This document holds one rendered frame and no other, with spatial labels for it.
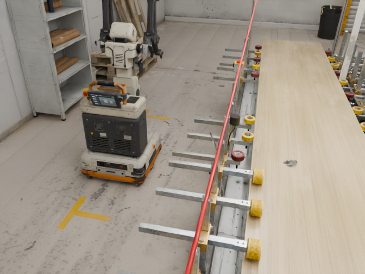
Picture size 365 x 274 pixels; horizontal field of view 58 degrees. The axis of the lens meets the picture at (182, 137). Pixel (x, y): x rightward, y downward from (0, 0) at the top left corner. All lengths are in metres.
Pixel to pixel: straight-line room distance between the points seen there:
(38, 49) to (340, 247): 3.67
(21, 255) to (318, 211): 2.10
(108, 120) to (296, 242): 1.96
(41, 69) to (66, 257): 2.42
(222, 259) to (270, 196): 0.41
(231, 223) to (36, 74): 3.18
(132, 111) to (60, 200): 1.06
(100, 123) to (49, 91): 1.53
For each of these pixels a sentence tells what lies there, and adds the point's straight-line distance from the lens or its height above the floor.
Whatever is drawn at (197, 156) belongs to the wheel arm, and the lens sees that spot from 2.09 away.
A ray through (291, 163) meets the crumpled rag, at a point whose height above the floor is 0.92.
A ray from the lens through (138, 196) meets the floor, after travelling 3.11.
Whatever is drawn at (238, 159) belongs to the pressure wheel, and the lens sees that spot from 2.03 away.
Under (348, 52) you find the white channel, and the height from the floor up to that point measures 1.15.
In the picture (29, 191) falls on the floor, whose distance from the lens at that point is 3.43.
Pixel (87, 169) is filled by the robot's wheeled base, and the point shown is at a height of 0.12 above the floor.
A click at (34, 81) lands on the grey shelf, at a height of 0.50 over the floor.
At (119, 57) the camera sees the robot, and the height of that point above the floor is 1.12.
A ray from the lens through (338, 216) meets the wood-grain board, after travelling 1.79.
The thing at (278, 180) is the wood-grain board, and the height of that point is 0.90.
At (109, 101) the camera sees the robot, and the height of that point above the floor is 0.86.
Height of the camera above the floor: 2.03
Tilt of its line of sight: 31 degrees down
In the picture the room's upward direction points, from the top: 1 degrees clockwise
